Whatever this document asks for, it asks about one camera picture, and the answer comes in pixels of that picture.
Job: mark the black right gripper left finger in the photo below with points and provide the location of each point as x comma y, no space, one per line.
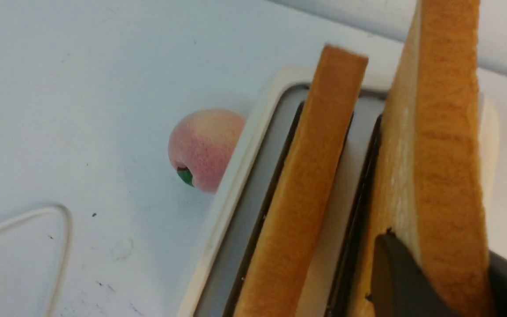
398,287

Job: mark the toasted bread slice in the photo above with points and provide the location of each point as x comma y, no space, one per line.
280,263
427,183

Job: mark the white two-slot toaster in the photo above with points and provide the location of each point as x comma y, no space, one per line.
247,188

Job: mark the pink peach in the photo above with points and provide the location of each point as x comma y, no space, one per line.
202,144

